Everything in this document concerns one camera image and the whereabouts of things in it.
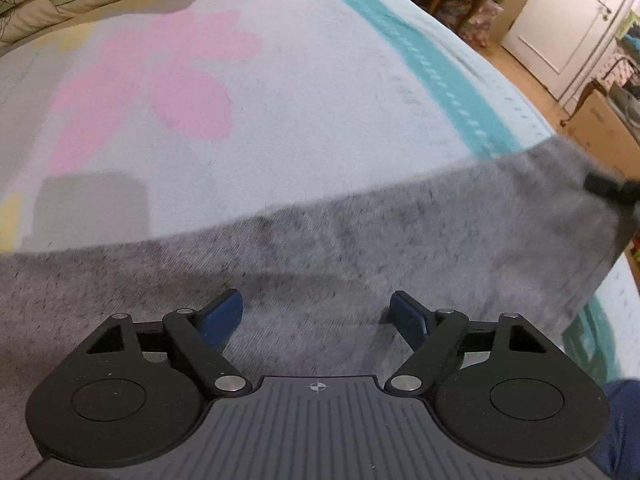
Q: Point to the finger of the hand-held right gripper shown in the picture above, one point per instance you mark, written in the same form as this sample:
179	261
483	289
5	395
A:
607	187

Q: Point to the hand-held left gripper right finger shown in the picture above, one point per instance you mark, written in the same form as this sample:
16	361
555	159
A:
406	316

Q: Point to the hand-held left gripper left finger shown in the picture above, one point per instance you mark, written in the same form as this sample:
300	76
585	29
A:
221	315

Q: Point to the grey pants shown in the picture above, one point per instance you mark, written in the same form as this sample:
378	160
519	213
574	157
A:
325	260

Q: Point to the cardboard box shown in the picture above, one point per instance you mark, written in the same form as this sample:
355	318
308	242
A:
605	130

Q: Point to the white door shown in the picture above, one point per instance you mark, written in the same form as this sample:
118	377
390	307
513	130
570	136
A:
565	25

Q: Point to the person's right leg blue jeans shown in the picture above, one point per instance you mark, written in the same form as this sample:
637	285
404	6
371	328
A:
620	425

